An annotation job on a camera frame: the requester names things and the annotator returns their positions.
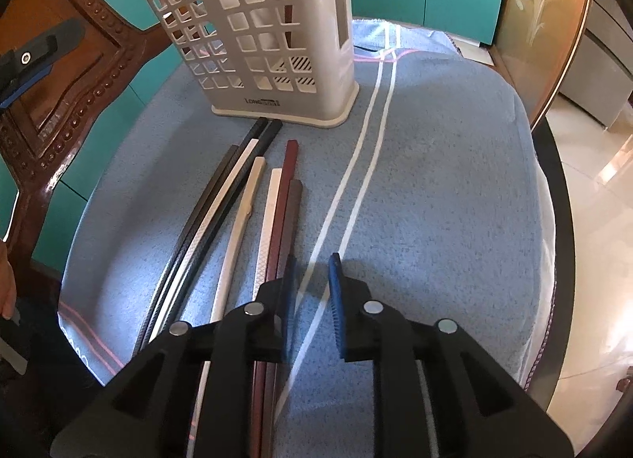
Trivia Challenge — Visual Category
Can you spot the white plastic utensil basket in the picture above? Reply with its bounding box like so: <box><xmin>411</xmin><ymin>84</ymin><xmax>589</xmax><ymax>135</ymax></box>
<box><xmin>133</xmin><ymin>0</ymin><xmax>361</xmax><ymax>129</ymax></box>

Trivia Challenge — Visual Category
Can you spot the grey refrigerator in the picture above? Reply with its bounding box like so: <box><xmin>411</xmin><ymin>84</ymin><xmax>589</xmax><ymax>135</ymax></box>
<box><xmin>556</xmin><ymin>0</ymin><xmax>633</xmax><ymax>129</ymax></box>

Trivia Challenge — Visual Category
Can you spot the blue striped towel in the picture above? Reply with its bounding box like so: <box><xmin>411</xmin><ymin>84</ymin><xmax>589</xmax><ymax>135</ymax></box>
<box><xmin>57</xmin><ymin>17</ymin><xmax>557</xmax><ymax>458</ymax></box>

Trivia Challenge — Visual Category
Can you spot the carved wooden chair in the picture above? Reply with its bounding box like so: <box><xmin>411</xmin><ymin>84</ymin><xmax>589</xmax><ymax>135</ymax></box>
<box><xmin>0</xmin><ymin>0</ymin><xmax>179</xmax><ymax>271</ymax></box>

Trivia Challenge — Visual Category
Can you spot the maroon chopstick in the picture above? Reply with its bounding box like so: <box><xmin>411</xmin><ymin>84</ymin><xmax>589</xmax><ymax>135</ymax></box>
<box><xmin>244</xmin><ymin>139</ymin><xmax>301</xmax><ymax>458</ymax></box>

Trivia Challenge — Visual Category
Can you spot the black chopstick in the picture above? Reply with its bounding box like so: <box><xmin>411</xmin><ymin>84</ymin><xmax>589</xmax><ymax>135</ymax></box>
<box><xmin>148</xmin><ymin>119</ymin><xmax>284</xmax><ymax>340</ymax></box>
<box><xmin>138</xmin><ymin>118</ymin><xmax>265</xmax><ymax>355</ymax></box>

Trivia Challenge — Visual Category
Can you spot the etched glass door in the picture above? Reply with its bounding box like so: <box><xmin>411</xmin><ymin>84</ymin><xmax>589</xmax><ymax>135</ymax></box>
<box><xmin>495</xmin><ymin>0</ymin><xmax>594</xmax><ymax>127</ymax></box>

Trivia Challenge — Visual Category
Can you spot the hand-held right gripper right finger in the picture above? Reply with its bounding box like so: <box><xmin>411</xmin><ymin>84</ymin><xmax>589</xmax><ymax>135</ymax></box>
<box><xmin>328</xmin><ymin>253</ymin><xmax>574</xmax><ymax>458</ymax></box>

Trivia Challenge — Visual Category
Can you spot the white textured chopstick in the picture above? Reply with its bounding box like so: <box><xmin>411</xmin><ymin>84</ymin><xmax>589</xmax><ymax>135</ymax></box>
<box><xmin>146</xmin><ymin>138</ymin><xmax>260</xmax><ymax>340</ymax></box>
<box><xmin>254</xmin><ymin>167</ymin><xmax>282</xmax><ymax>291</ymax></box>

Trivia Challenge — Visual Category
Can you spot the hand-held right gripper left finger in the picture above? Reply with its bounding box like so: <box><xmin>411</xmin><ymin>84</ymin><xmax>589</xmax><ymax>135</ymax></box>
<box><xmin>49</xmin><ymin>254</ymin><xmax>298</xmax><ymax>458</ymax></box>

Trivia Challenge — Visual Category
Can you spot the person's left hand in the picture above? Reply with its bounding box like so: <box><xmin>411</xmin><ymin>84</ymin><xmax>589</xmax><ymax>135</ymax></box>
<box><xmin>0</xmin><ymin>240</ymin><xmax>19</xmax><ymax>321</ymax></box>

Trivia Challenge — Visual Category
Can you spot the dark brown chopstick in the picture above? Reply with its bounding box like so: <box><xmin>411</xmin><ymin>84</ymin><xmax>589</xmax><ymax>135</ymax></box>
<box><xmin>131</xmin><ymin>144</ymin><xmax>239</xmax><ymax>357</ymax></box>

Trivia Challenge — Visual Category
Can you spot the round table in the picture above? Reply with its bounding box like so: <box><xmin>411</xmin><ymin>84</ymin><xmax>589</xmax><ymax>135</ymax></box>
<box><xmin>529</xmin><ymin>114</ymin><xmax>597</xmax><ymax>422</ymax></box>

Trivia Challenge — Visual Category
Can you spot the beige chopstick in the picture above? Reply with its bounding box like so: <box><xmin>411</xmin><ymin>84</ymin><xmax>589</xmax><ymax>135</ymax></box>
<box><xmin>188</xmin><ymin>156</ymin><xmax>268</xmax><ymax>439</ymax></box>

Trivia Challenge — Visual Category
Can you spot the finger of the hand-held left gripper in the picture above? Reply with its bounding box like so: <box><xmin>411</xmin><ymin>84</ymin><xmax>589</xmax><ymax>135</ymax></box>
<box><xmin>0</xmin><ymin>20</ymin><xmax>85</xmax><ymax>110</ymax></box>

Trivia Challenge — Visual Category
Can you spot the dark clothing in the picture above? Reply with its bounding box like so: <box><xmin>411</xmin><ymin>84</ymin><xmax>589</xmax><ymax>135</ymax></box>
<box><xmin>0</xmin><ymin>310</ymin><xmax>107</xmax><ymax>458</ymax></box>

